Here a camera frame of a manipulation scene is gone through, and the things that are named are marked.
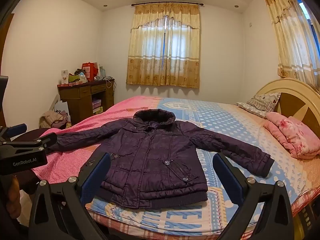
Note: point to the purple padded jacket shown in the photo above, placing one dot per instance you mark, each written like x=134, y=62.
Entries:
x=150, y=155

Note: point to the patterned pillow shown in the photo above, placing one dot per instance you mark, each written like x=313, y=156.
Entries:
x=260, y=103

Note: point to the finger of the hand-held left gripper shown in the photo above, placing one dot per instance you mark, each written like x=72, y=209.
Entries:
x=47, y=140
x=17, y=128

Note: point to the dark wooden desk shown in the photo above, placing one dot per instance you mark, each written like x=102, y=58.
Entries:
x=75, y=100

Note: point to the flat red box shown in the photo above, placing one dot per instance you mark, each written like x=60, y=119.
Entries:
x=71, y=84

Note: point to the person's left hand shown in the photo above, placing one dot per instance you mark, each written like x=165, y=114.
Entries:
x=11, y=195

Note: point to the long dark curtain rod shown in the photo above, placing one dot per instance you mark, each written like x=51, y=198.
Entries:
x=175, y=3

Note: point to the brown wooden door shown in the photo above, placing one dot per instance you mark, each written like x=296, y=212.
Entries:
x=4, y=50

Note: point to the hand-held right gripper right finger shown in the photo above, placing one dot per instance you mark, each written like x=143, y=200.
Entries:
x=226, y=175

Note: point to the wide yellow window curtain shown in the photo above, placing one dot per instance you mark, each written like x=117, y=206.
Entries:
x=162, y=47

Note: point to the white paper bag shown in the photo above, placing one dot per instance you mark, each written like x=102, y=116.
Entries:
x=61, y=107

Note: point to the white printed card box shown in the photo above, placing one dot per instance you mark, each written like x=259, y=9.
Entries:
x=64, y=77

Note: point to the pink folded blanket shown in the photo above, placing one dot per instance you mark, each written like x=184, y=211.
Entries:
x=292, y=132

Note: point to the blue dotted bed sheet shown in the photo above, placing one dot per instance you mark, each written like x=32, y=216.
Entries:
x=225, y=125

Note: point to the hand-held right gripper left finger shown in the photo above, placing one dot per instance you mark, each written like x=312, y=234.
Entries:
x=96, y=175

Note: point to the pile of clothes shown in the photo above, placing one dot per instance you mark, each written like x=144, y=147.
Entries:
x=51, y=120

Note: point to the stacked boxes in desk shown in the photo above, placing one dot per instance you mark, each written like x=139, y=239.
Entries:
x=97, y=106

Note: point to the cream wooden headboard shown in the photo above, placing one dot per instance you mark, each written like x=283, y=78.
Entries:
x=295, y=105

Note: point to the pink bed sheet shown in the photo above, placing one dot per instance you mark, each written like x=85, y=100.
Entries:
x=100, y=120

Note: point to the narrow yellow window curtain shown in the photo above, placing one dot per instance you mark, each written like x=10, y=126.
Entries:
x=290, y=37

